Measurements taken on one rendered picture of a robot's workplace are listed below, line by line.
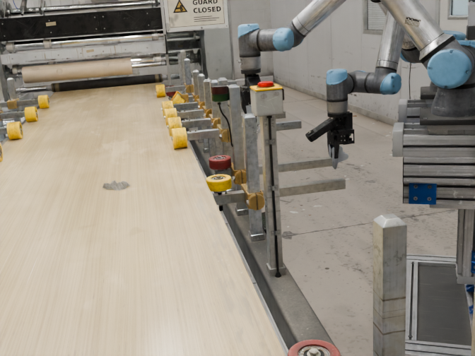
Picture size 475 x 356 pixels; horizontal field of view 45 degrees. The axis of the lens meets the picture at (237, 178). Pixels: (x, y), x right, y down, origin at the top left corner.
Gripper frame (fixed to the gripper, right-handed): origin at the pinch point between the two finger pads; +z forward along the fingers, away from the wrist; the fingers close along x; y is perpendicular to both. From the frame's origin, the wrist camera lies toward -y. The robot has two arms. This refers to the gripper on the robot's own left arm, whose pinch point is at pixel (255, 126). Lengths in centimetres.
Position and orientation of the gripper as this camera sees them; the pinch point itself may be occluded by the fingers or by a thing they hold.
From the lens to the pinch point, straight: 208.1
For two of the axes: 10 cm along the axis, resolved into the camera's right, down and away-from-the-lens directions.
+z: 0.7, 9.6, 2.8
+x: -9.8, 1.2, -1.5
